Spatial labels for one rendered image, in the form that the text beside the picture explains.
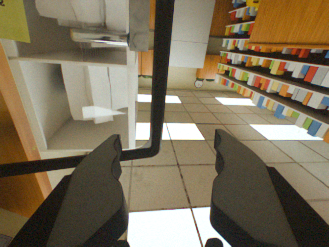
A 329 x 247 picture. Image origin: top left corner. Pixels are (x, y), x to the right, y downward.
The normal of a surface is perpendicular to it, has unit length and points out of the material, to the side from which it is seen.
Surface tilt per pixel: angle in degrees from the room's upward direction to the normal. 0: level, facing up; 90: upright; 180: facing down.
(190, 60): 90
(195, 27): 90
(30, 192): 90
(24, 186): 90
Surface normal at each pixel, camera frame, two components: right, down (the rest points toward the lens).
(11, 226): 0.76, -0.62
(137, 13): 0.29, 0.46
